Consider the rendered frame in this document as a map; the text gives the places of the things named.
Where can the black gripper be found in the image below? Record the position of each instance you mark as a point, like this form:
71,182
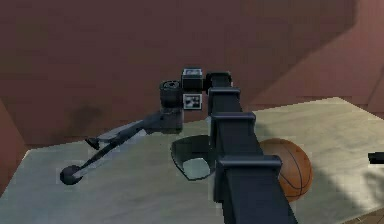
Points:
170,100

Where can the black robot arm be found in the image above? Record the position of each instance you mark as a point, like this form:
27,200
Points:
246,180

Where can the dark bowl container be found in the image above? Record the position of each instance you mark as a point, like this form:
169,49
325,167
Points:
191,166

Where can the orange basketball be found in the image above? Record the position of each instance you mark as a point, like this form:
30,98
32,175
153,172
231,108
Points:
295,170

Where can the small black object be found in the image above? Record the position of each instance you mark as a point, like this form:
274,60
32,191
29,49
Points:
376,158

